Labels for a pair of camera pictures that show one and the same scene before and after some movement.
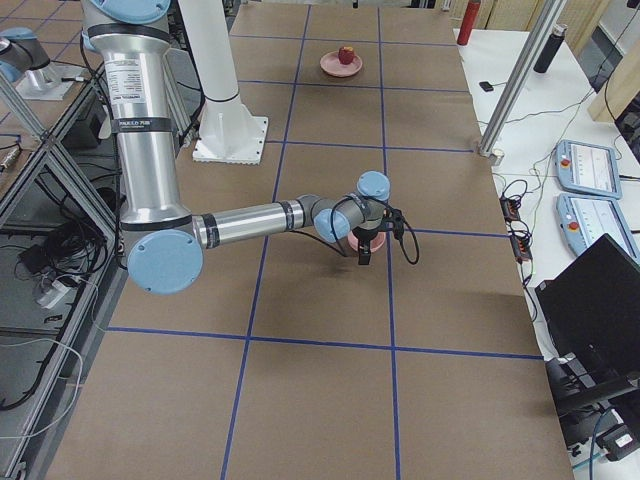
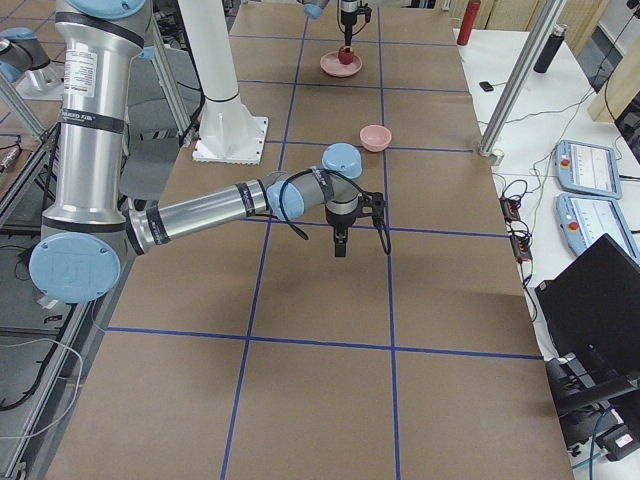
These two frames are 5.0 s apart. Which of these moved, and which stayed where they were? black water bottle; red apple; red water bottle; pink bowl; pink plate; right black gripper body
Moved: pink bowl; right black gripper body
Stayed: red water bottle; black water bottle; pink plate; red apple
